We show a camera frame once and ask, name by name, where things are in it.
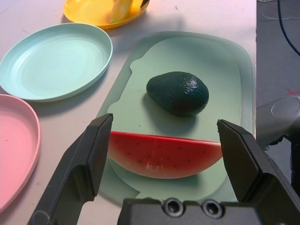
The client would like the dark green avocado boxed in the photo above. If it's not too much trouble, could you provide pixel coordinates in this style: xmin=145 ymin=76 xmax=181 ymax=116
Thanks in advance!
xmin=146 ymin=71 xmax=210 ymax=118

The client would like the red watermelon slice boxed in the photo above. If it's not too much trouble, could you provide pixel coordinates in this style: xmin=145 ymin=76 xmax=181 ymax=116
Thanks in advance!
xmin=108 ymin=131 xmax=223 ymax=180

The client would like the mint green plastic plate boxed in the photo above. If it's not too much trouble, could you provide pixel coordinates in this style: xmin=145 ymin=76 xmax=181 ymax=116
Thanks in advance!
xmin=0 ymin=22 xmax=113 ymax=103

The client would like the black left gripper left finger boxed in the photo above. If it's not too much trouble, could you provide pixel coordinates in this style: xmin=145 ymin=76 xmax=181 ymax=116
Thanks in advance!
xmin=27 ymin=113 xmax=114 ymax=225

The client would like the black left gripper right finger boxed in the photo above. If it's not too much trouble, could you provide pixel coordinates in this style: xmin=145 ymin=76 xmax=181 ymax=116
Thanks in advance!
xmin=217 ymin=119 xmax=300 ymax=225

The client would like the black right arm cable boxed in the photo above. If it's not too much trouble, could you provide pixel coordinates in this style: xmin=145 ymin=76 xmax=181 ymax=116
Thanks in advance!
xmin=276 ymin=0 xmax=300 ymax=57

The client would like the white floor cable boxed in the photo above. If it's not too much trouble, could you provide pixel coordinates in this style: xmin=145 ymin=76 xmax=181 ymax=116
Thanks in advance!
xmin=257 ymin=0 xmax=300 ymax=20

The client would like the green silicone placemat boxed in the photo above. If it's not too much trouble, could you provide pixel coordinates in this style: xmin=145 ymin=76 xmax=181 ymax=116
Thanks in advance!
xmin=95 ymin=31 xmax=255 ymax=208

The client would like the pink plastic plate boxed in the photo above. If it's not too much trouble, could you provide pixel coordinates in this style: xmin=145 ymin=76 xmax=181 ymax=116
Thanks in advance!
xmin=0 ymin=94 xmax=41 ymax=211

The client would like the yellow plastic plate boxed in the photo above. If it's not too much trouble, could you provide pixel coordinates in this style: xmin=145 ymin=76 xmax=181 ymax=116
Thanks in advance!
xmin=63 ymin=0 xmax=147 ymax=30

